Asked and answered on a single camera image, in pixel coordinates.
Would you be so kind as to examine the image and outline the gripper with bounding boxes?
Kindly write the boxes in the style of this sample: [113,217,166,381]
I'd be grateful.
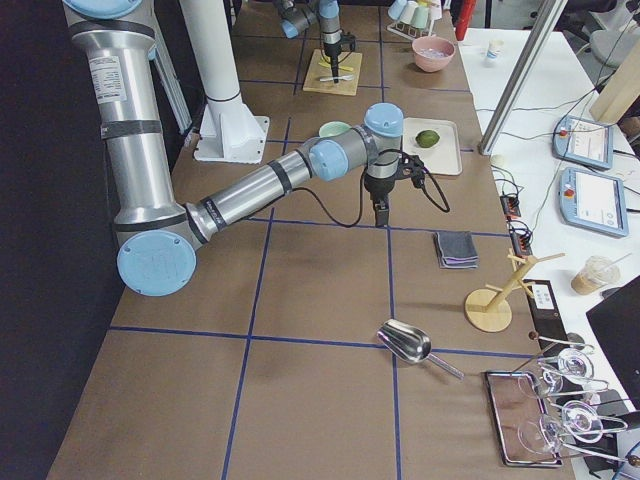
[364,173,396,228]
[323,42,342,83]

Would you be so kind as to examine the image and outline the white plastic spoon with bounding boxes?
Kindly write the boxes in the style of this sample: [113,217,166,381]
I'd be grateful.
[319,74,355,83]

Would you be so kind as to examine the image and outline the green bowl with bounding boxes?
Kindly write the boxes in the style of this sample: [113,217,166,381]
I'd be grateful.
[318,120,351,138]

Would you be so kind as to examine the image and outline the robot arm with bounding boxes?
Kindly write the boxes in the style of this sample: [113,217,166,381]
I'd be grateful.
[63,1,404,296]
[272,0,343,83]

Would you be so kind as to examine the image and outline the pink bowl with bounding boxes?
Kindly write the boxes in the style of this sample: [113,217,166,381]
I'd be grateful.
[411,36,456,73]

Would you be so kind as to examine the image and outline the yellow plastic knife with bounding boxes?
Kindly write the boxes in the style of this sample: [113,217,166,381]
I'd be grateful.
[318,61,354,72]

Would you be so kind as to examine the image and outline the wooden cutting board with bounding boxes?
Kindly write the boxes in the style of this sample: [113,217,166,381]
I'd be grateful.
[303,49,363,96]

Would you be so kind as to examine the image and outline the green avocado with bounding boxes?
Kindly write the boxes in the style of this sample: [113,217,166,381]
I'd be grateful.
[415,129,441,149]

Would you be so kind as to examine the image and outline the blue cup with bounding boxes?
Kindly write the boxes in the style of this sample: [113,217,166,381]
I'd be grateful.
[388,0,407,20]

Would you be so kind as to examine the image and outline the grey folded cloth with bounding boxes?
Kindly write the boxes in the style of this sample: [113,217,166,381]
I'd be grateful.
[434,231,479,269]

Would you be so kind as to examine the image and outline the white rabbit tray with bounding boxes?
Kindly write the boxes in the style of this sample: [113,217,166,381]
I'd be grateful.
[402,118,462,176]

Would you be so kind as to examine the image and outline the white cup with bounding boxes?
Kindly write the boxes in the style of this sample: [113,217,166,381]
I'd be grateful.
[399,0,418,25]

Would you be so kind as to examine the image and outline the green cup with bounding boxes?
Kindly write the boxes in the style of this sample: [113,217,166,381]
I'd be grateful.
[410,5,429,31]

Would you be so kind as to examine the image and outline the clear ice cubes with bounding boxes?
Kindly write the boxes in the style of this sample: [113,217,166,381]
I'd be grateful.
[416,47,448,59]

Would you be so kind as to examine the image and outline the white pillar base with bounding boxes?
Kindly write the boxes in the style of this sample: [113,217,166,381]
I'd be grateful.
[180,0,270,164]

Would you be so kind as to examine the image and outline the metal scoop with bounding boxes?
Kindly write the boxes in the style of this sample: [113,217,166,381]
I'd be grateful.
[376,319,465,380]

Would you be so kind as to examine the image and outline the power strip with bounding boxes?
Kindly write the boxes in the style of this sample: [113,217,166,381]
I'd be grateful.
[500,193,533,257]

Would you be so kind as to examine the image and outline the red fire extinguisher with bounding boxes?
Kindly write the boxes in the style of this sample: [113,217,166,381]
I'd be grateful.
[452,0,477,42]

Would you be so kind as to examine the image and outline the wooden mug tree stand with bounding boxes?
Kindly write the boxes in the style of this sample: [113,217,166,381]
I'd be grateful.
[464,249,564,333]

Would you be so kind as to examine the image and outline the paper cup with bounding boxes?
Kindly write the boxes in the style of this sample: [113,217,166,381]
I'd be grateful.
[484,39,504,68]

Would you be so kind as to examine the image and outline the near teach pendant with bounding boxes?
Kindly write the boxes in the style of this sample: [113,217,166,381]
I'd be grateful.
[559,167,629,238]

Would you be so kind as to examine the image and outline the teach pendant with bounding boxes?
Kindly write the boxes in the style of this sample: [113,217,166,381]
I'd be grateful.
[552,116,613,171]
[559,167,629,238]

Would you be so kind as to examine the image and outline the far teach pendant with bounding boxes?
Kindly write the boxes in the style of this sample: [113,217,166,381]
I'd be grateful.
[552,116,613,171]

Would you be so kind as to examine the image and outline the iced coffee cup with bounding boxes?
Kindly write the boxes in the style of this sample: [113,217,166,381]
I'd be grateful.
[570,253,631,295]

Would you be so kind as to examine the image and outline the wine glass upper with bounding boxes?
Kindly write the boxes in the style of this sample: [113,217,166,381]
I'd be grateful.
[521,347,609,399]

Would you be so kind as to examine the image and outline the wine glass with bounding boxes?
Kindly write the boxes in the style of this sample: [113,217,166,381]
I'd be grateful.
[521,347,609,399]
[517,400,628,460]

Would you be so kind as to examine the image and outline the black framed tray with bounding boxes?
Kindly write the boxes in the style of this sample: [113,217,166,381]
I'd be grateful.
[483,370,563,469]

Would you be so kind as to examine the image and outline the wine glass lower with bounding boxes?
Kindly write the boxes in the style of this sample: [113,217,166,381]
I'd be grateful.
[517,400,628,460]

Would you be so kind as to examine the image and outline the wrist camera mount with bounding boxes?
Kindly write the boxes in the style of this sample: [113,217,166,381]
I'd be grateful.
[395,153,426,190]
[340,32,356,52]

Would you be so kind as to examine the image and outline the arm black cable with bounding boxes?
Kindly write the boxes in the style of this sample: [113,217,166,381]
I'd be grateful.
[287,149,451,227]

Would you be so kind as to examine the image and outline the aluminium frame post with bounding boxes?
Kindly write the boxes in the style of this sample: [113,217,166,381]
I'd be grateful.
[478,0,567,156]

